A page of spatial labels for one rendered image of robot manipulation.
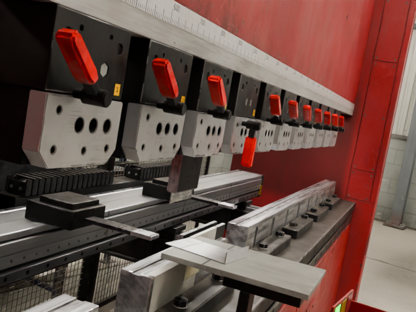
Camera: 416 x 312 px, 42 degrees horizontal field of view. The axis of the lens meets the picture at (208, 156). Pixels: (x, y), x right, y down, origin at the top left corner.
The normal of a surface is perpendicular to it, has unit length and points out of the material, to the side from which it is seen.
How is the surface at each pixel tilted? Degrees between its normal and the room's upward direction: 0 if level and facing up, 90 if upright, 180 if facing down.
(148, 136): 90
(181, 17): 90
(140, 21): 90
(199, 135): 90
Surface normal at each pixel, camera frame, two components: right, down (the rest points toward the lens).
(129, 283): -0.36, 0.03
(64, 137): 0.92, 0.19
